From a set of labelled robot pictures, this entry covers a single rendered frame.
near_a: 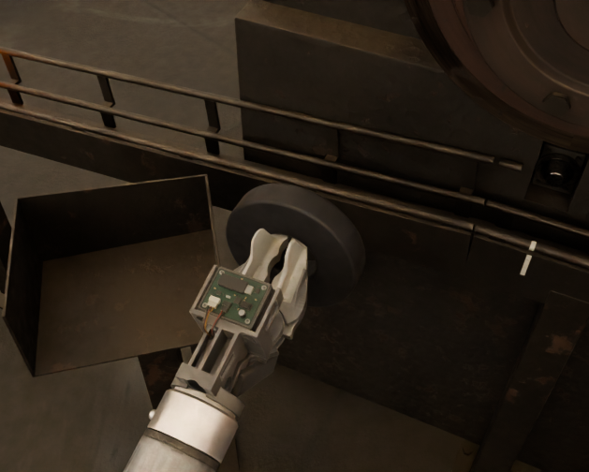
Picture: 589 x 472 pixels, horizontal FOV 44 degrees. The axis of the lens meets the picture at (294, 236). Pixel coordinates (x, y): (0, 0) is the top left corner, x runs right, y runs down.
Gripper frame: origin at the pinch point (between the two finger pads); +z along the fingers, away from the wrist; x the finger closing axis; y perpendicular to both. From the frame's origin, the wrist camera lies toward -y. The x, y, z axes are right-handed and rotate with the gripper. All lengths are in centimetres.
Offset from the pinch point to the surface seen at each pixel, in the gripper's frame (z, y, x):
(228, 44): 113, -117, 92
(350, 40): 32.5, -5.9, 7.0
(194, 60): 101, -113, 98
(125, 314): -9.3, -22.5, 24.9
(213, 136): 22.7, -23.9, 27.8
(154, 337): -11.0, -21.9, 19.1
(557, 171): 29.5, -18.2, -23.5
